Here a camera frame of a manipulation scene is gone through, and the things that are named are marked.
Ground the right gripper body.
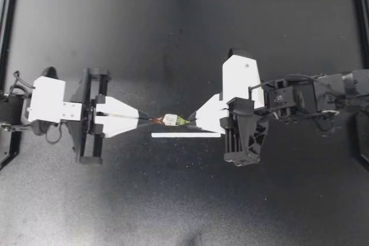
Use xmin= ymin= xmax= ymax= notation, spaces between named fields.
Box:
xmin=220 ymin=97 xmax=270 ymax=168

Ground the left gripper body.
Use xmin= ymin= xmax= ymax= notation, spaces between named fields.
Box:
xmin=65 ymin=67 xmax=112 ymax=166

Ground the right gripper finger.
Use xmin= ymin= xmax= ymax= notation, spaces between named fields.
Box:
xmin=188 ymin=109 xmax=229 ymax=138
xmin=186 ymin=94 xmax=229 ymax=122

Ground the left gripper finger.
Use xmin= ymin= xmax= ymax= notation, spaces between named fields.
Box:
xmin=92 ymin=115 xmax=151 ymax=139
xmin=95 ymin=94 xmax=151 ymax=120

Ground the candy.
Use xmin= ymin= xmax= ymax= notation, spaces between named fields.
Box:
xmin=149 ymin=113 xmax=191 ymax=128

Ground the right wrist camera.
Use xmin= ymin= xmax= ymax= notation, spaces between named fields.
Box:
xmin=221 ymin=48 xmax=265 ymax=110

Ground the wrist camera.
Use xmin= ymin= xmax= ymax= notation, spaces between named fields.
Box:
xmin=27 ymin=75 xmax=82 ymax=123
xmin=221 ymin=48 xmax=265 ymax=110

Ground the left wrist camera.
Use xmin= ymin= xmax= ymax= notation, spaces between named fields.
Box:
xmin=27 ymin=75 xmax=82 ymax=123

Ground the black frame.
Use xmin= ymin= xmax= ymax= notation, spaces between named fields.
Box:
xmin=0 ymin=0 xmax=369 ymax=172

